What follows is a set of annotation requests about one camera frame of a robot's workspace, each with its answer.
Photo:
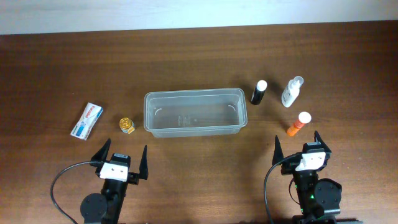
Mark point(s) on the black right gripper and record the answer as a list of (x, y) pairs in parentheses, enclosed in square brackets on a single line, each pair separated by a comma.
[(286, 168)]

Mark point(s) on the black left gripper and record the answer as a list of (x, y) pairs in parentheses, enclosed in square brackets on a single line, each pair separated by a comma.
[(134, 177)]

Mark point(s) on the orange bottle white cap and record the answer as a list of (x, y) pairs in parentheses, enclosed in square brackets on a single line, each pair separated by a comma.
[(303, 119)]

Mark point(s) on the white spray bottle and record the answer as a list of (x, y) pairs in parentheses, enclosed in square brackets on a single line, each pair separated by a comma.
[(291, 91)]

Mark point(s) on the white Panadol box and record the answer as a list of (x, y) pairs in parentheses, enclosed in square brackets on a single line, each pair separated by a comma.
[(86, 122)]

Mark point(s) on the dark bottle white cap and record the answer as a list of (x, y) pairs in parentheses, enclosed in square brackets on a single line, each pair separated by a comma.
[(258, 92)]

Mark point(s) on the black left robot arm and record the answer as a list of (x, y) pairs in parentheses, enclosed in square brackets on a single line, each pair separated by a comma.
[(105, 207)]

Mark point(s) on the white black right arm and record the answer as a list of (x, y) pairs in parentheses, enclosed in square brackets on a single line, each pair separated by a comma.
[(319, 199)]

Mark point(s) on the clear plastic container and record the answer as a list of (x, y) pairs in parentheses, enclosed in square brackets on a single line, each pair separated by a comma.
[(187, 113)]

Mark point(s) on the small gold-lid jar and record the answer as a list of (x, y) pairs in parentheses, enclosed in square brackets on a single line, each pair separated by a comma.
[(127, 125)]

